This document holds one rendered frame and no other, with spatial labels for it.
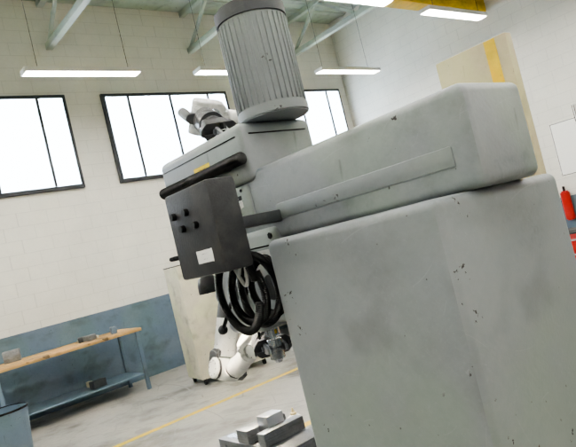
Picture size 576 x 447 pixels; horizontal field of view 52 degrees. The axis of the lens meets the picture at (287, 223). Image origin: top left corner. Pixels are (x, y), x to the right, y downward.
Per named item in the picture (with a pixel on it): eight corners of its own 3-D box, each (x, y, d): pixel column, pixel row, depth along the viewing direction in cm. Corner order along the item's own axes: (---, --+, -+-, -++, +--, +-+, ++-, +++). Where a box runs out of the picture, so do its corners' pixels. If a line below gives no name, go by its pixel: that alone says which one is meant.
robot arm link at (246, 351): (248, 333, 199) (231, 354, 207) (271, 345, 200) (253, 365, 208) (252, 319, 204) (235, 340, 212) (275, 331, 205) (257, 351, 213)
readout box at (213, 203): (178, 282, 143) (159, 198, 144) (209, 274, 149) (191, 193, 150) (222, 272, 128) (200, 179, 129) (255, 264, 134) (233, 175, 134)
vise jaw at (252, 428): (238, 443, 178) (235, 429, 178) (276, 424, 187) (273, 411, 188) (249, 444, 173) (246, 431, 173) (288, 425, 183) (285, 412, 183)
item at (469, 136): (240, 249, 168) (224, 181, 169) (298, 235, 183) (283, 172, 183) (485, 186, 107) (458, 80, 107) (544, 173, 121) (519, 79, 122)
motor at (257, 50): (226, 131, 166) (200, 23, 167) (280, 128, 179) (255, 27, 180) (268, 108, 151) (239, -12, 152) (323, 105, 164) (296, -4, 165)
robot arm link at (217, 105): (193, 127, 200) (228, 129, 207) (197, 100, 197) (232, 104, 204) (185, 121, 205) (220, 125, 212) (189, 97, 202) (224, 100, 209)
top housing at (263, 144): (169, 213, 192) (157, 165, 193) (233, 202, 209) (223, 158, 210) (251, 179, 156) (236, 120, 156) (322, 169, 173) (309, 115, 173)
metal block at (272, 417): (260, 435, 176) (256, 416, 176) (276, 427, 180) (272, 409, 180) (271, 437, 172) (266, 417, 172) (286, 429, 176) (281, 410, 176)
